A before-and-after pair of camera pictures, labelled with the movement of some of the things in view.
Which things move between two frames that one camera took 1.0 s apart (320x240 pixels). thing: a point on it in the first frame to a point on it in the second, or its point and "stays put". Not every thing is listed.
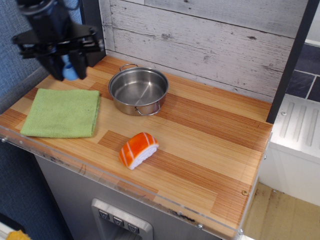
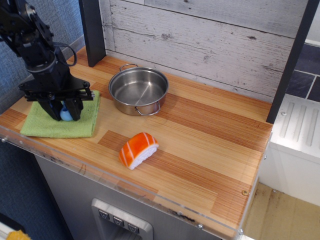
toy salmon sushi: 137,149 stays put
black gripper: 53,36 to 51,86
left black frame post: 91,16 stays put
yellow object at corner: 18,235 stays put
